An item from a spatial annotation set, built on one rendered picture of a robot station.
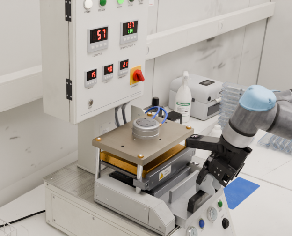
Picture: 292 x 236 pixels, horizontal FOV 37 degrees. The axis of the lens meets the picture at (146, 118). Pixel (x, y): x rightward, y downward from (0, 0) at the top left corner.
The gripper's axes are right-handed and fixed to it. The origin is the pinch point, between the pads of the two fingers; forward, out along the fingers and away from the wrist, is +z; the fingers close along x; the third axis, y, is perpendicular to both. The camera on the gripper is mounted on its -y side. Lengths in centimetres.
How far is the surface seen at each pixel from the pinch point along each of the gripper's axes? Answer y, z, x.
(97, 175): -24.4, 9.5, -13.1
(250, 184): 6, 25, 53
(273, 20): -69, 18, 242
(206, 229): 8.3, 11.9, 1.9
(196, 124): -34, 35, 80
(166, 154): -13.2, -1.1, 1.8
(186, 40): -67, 10, 101
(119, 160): -21.1, 2.0, -10.2
